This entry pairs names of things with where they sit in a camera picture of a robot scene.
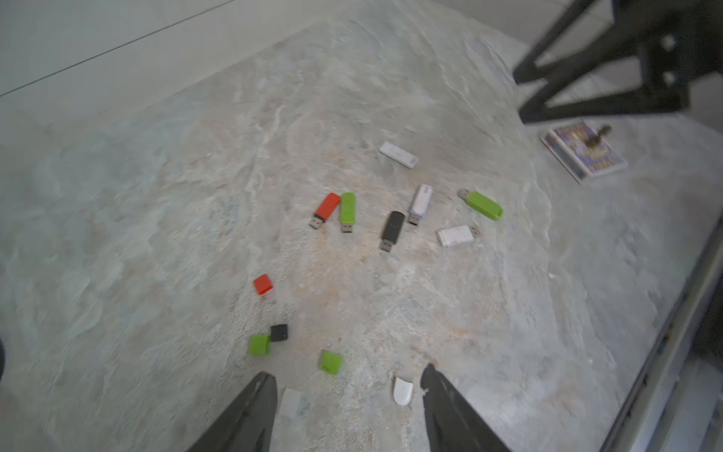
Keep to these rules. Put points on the black usb drive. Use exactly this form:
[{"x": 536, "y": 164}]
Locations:
[{"x": 392, "y": 230}]

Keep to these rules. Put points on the red usb cap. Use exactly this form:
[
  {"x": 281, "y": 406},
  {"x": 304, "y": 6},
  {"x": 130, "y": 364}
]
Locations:
[{"x": 263, "y": 284}]

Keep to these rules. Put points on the white usb drive short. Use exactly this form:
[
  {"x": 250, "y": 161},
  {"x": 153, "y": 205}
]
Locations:
[{"x": 453, "y": 236}]

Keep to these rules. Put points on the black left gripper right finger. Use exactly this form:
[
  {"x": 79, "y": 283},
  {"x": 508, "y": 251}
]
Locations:
[{"x": 452, "y": 423}]

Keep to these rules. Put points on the red usb drive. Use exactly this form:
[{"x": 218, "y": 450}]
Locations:
[{"x": 325, "y": 210}]

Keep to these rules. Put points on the colourful small card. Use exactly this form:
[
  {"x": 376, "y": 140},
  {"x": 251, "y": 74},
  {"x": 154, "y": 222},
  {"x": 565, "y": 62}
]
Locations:
[{"x": 583, "y": 150}]

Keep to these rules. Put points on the white usb drive capped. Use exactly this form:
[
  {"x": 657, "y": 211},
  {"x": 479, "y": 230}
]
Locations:
[{"x": 398, "y": 155}]

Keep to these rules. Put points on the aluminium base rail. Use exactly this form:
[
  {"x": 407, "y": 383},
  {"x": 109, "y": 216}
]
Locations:
[{"x": 675, "y": 403}]

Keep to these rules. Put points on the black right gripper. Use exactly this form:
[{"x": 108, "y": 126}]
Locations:
[{"x": 675, "y": 42}]

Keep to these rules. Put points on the green usb drive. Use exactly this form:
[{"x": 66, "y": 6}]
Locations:
[
  {"x": 482, "y": 204},
  {"x": 348, "y": 212}
]

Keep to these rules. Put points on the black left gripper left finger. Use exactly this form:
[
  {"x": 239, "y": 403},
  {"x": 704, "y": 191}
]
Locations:
[{"x": 247, "y": 423}]

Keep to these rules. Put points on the white square usb cap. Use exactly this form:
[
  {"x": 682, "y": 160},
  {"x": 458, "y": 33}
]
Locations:
[{"x": 291, "y": 404}]

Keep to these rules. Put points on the black usb cap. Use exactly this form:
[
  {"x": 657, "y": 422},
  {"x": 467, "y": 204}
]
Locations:
[{"x": 279, "y": 333}]

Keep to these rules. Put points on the white rounded usb cap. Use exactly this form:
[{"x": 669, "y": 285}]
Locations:
[{"x": 402, "y": 392}]

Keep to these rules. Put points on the green usb cap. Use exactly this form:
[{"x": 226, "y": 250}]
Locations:
[
  {"x": 259, "y": 344},
  {"x": 331, "y": 363}
]

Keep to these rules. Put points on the green usb drive far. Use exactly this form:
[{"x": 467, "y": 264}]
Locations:
[{"x": 482, "y": 204}]

